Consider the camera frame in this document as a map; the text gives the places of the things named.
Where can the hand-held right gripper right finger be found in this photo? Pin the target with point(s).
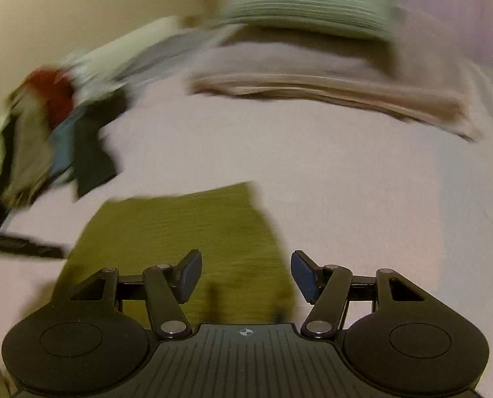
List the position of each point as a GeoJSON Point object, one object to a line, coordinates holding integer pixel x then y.
{"type": "Point", "coordinates": [304, 275]}

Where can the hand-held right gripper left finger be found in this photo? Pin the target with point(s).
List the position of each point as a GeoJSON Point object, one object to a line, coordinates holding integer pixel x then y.
{"type": "Point", "coordinates": [188, 275]}

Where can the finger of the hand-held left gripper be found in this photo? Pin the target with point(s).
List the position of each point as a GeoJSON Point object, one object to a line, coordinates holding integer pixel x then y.
{"type": "Point", "coordinates": [26, 248]}

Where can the olive knit sweater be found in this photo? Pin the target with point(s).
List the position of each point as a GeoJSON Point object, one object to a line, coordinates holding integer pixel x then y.
{"type": "Point", "coordinates": [167, 232]}

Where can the quilted striped bedspread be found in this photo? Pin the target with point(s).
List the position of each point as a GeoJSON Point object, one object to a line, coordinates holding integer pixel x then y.
{"type": "Point", "coordinates": [354, 195]}

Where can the black pants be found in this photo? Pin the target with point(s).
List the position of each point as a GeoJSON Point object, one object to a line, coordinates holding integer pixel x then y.
{"type": "Point", "coordinates": [93, 166]}

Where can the blue garment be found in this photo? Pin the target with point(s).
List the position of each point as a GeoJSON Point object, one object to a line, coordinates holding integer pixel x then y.
{"type": "Point", "coordinates": [64, 141]}

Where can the red patterned garment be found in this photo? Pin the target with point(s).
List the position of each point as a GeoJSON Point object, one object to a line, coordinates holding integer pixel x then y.
{"type": "Point", "coordinates": [53, 91]}

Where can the white shirt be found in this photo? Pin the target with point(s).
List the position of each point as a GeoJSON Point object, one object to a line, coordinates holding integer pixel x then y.
{"type": "Point", "coordinates": [93, 78]}

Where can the pink folded blanket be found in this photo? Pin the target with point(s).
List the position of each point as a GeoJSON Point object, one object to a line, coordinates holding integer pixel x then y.
{"type": "Point", "coordinates": [313, 78]}

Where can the white padded headboard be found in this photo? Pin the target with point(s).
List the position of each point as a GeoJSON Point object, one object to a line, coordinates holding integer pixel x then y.
{"type": "Point", "coordinates": [147, 35]}

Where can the grey textured pillow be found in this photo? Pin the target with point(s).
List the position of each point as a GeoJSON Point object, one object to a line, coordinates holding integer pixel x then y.
{"type": "Point", "coordinates": [313, 8]}

